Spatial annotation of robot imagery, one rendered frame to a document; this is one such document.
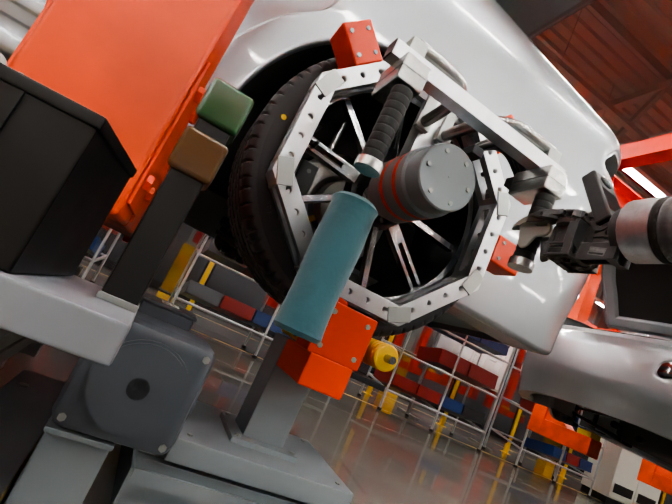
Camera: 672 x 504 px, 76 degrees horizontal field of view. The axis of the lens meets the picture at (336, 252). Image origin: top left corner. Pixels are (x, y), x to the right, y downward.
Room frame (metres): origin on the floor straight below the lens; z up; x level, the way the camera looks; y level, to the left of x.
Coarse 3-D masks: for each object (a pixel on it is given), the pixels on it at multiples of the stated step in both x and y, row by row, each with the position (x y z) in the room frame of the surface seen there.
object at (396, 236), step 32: (352, 96) 0.90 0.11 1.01; (352, 128) 0.93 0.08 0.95; (320, 160) 0.92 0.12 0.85; (384, 160) 0.96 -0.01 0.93; (352, 192) 0.95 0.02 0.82; (384, 224) 1.02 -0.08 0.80; (416, 224) 1.01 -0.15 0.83; (448, 224) 1.10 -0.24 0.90; (416, 256) 1.19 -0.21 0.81; (448, 256) 1.05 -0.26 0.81; (384, 288) 1.13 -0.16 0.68; (416, 288) 1.02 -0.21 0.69
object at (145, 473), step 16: (128, 448) 0.93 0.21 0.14; (128, 464) 0.84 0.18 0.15; (144, 464) 0.86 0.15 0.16; (160, 464) 0.87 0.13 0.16; (176, 464) 0.90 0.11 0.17; (128, 480) 0.81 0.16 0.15; (144, 480) 0.82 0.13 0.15; (160, 480) 0.82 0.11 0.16; (176, 480) 0.83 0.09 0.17; (192, 480) 0.89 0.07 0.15; (208, 480) 0.90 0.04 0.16; (224, 480) 0.92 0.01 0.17; (112, 496) 0.84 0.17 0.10; (128, 496) 0.81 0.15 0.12; (144, 496) 0.82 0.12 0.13; (160, 496) 0.83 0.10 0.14; (176, 496) 0.84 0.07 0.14; (192, 496) 0.85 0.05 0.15; (208, 496) 0.85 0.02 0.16; (224, 496) 0.86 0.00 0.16; (240, 496) 0.93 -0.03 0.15; (256, 496) 0.94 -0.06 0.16; (272, 496) 0.95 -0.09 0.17
